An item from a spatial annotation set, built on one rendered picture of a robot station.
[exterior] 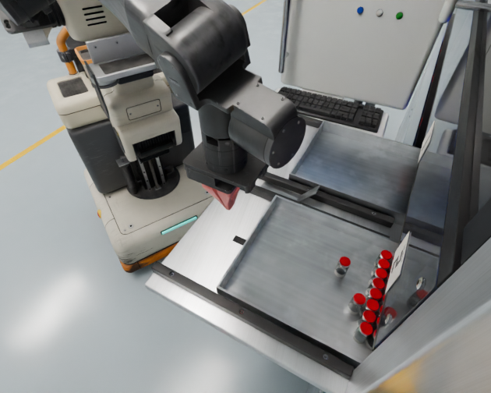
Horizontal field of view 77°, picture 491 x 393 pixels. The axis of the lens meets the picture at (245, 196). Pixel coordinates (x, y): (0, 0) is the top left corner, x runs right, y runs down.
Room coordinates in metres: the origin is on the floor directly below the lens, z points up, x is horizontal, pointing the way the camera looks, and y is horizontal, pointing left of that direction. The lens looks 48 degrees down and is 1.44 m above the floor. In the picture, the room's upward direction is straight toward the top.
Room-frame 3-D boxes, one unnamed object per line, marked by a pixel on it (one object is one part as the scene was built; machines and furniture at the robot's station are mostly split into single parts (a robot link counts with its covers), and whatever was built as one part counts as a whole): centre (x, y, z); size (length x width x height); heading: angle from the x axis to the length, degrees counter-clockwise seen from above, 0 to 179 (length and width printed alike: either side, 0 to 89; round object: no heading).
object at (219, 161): (0.31, 0.03, 1.19); 0.10 x 0.07 x 0.07; 62
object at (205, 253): (0.47, -0.18, 0.87); 0.70 x 0.48 x 0.02; 152
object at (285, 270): (0.29, -0.16, 0.90); 0.34 x 0.26 x 0.04; 62
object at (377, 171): (0.59, -0.32, 0.90); 0.34 x 0.26 x 0.04; 62
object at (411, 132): (1.00, -0.65, 0.73); 1.98 x 0.01 x 0.25; 152
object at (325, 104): (1.01, -0.30, 0.82); 0.40 x 0.14 x 0.02; 65
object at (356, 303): (0.23, -0.20, 0.91); 0.02 x 0.02 x 0.05
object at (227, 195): (0.32, 0.04, 1.12); 0.07 x 0.07 x 0.09; 62
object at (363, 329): (0.25, -0.23, 0.91); 0.18 x 0.02 x 0.05; 151
